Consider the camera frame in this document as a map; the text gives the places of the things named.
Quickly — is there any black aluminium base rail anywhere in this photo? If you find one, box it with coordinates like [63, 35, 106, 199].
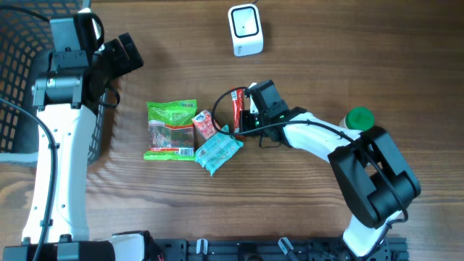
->
[144, 237, 410, 261]

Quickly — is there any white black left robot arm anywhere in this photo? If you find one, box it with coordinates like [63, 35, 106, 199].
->
[3, 8, 162, 260]

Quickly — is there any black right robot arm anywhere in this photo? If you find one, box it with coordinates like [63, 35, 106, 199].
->
[239, 107, 421, 260]

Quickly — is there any red stick sachet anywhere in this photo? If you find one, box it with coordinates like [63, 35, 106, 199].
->
[231, 89, 244, 133]

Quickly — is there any small red white carton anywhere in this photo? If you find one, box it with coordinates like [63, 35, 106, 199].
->
[191, 110, 217, 140]

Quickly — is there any green gummy candy bag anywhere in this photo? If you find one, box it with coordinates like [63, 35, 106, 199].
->
[144, 99, 197, 161]

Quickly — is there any grey plastic mesh basket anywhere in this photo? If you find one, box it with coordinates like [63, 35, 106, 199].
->
[1, 0, 91, 167]

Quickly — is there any white barcode scanner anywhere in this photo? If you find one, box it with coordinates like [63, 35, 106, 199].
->
[228, 3, 264, 57]

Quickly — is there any teal white tissue pack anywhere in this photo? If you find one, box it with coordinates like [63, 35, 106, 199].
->
[195, 133, 244, 177]

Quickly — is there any green lid jar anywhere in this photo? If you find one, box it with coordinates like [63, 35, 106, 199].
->
[339, 107, 375, 131]

